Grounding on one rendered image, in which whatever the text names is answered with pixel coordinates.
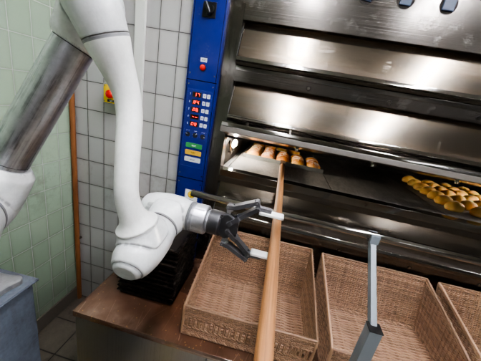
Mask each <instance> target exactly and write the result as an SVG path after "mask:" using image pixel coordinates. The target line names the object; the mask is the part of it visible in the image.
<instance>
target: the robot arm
mask: <svg viewBox="0 0 481 361"><path fill-rule="evenodd" d="M49 25H50V29H51V30H52V33H51V34H50V35H49V38H48V40H47V41H46V43H45V45H44V46H43V48H42V50H41V51H40V53H39V56H38V57H37V59H36V61H35V63H34V64H33V66H32V68H31V69H30V71H29V73H28V75H27V76H26V79H25V80H24V82H23V84H22V85H21V87H20V89H19V91H18V92H17V94H16V96H15V98H14V100H13V101H12V103H11V105H10V106H9V109H8V110H7V111H6V114H5V116H4V117H3V119H2V121H1V122H0V238H1V235H2V232H3V230H4V229H5V228H6V227H7V226H8V225H9V224H10V223H11V222H12V221H13V220H14V219H15V217H16V216H17V214H18V213H19V212H20V210H21V209H22V207H23V205H24V203H25V201H26V199H27V197H28V195H29V192H30V190H31V188H32V186H33V185H34V182H35V180H36V178H35V175H34V172H33V170H32V169H31V165H32V163H33V162H34V160H35V158H36V157H37V155H38V153H39V151H40V150H41V148H42V146H43V144H44V143H45V141H46V140H47V138H48V136H49V134H50V132H51V131H52V129H53V128H54V126H55V124H56V123H57V121H58V119H59V117H60V116H61V114H62V112H63V111H64V109H65V107H66V106H67V104H68V102H69V100H70V99H71V97H72V95H73V94H74V92H75V90H76V88H77V87H78V85H79V83H80V82H81V80H82V78H83V76H84V75H85V73H86V71H87V70H88V68H89V66H90V65H91V63H92V61H94V63H95V64H96V65H97V68H98V69H99V71H100V72H101V74H102V76H103V77H104V79H105V81H106V83H107V85H108V87H109V89H110V91H111V93H112V97H113V100H114V103H115V112H116V128H115V163H114V183H113V185H114V199H115V206H116V209H117V215H118V218H119V221H120V222H119V225H118V226H117V228H116V230H115V233H116V237H117V238H116V244H115V246H116V248H115V250H114V251H113V252H112V258H111V266H112V269H113V271H114V273H116V275H118V276H119V277H121V278H123V279H126V280H130V281H133V280H136V279H141V278H143V277H145V276H147V275H148V274H149V273H150V272H151V271H152V270H154V268H155V267H156V266H157V265H158V264H159V263H160V262H161V261H162V259H163V258H164V256H165V255H166V253H167V252H168V250H169V248H170V247H171V245H172V243H173V240H174V238H175V237H176V236H177V235H178V234H179V233H180V232H181V231H182V230H186V231H192V232H195V233H198V234H204V233H205V232H206V233H207V234H212V235H216V236H222V240H221V242H220V246H222V247H225V248H227V249H228V250H229V251H231V252H232V253H233V254H235V255H236V256H237V257H238V258H239V259H241V260H242V261H244V262H247V260H248V258H254V259H261V258H262V259H267V257H268V252H265V251H261V250H258V249H251V250H250V249H249V248H248V247H247V246H246V245H245V243H244V242H243V241H242V240H241V238H240V237H239V236H238V234H237V232H238V225H239V223H240V222H239V221H241V220H243V219H245V218H247V217H249V216H252V215H253V214H255V213H258V212H259V215H260V216H266V217H269V218H274V219H278V220H281V221H283V216H284V215H283V214H281V213H276V212H272V209H271V208H266V207H263V206H262V205H261V202H260V199H255V200H251V201H245V202H241V203H229V204H228V205H227V206H226V209H227V212H223V211H219V210H216V209H212V208H211V206H209V205H205V204H202V203H198V202H194V201H191V200H189V199H187V198H185V197H182V196H179V195H175V194H171V193H161V192H156V193H148V194H147V195H146V196H145V197H144V198H143V199H142V200H140V194H139V174H140V155H141V144H142V124H143V111H142V98H141V93H140V86H139V82H138V78H137V72H136V68H135V61H134V57H133V52H132V43H131V38H130V33H129V30H128V27H127V22H126V18H125V5H124V2H123V0H55V3H54V8H53V11H52V15H51V17H50V20H49ZM254 206H255V207H254ZM250 207H253V208H251V209H249V210H247V211H244V212H242V213H239V214H237V215H235V216H234V215H233V214H232V213H231V212H232V211H235V210H240V209H243V208H250ZM228 237H229V238H230V239H231V240H232V242H235V244H236V245H237V246H238V247H237V246H236V245H234V244H233V243H231V242H230V241H229V240H228V239H227V238H228ZM22 283H23V278H22V276H19V275H9V274H4V273H1V272H0V297H1V296H2V295H4V294H5V293H7V292H8V291H10V290H12V289H14V288H16V287H18V286H20V285H21V284H22Z"/></svg>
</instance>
